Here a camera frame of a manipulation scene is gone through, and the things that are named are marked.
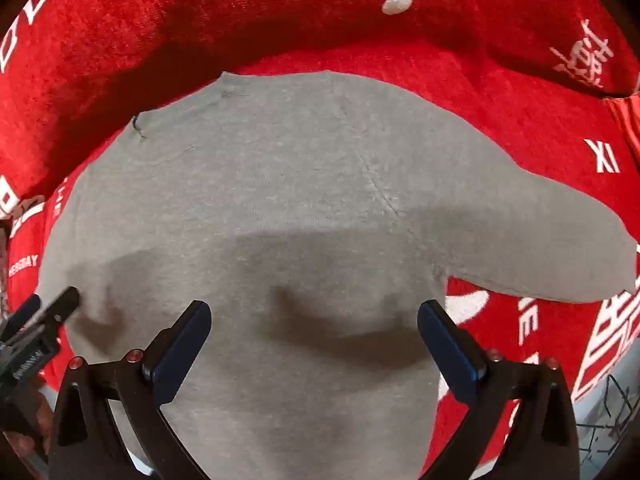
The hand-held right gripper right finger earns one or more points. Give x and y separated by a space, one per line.
447 350

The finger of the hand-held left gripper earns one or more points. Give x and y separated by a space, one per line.
57 307
22 312

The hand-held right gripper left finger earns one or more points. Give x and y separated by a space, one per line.
182 345

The grey knit sweater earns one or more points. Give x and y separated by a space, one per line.
300 185

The person's left hand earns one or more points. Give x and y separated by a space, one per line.
42 417

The red printed blanket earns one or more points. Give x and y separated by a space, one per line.
150 35

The red striped cloth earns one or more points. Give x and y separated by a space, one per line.
627 120

